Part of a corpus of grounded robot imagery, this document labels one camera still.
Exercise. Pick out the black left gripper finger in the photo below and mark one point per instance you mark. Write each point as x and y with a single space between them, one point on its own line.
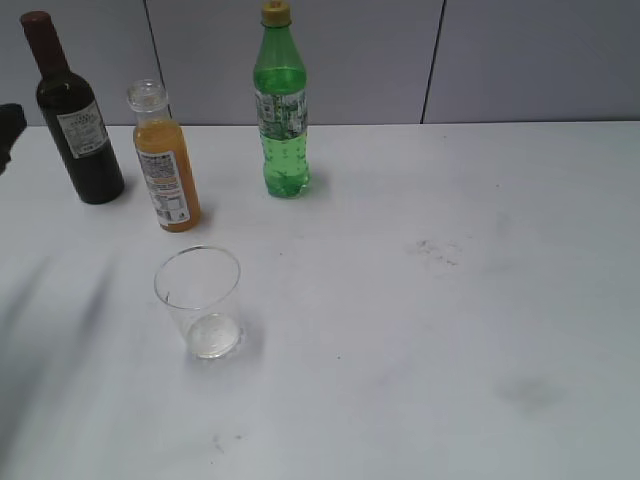
12 125

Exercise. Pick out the orange juice bottle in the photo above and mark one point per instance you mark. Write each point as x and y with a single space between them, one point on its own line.
163 156

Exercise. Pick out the transparent plastic cup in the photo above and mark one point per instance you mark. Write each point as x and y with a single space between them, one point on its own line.
198 286

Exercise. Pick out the dark red wine bottle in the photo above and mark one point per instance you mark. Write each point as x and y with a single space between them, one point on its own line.
70 110

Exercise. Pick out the green soda bottle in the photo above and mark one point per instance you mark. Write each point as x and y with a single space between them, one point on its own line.
280 78

